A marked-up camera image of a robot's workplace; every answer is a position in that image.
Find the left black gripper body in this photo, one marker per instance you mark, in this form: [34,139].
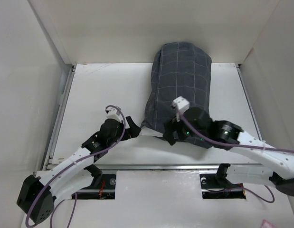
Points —
[119,132]

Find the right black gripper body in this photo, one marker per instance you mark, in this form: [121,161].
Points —
[182,131]

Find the white pillow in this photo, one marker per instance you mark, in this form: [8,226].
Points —
[145,131]

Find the dark grey checked pillowcase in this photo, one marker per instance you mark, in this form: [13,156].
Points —
[179,69]

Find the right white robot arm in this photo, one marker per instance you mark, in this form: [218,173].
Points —
[274,167]

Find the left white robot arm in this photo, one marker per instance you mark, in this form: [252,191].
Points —
[39,195]

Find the pink object at corner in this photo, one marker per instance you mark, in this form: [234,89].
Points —
[267,224]

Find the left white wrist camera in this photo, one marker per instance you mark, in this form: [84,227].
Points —
[113,113]

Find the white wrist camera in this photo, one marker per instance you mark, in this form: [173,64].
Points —
[113,113]
[181,105]

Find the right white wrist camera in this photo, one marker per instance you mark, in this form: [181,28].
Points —
[181,105]

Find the aluminium rail at table front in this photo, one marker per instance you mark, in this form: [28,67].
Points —
[156,167]

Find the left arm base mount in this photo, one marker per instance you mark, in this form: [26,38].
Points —
[102,186]

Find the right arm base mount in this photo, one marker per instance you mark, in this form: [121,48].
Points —
[215,186]

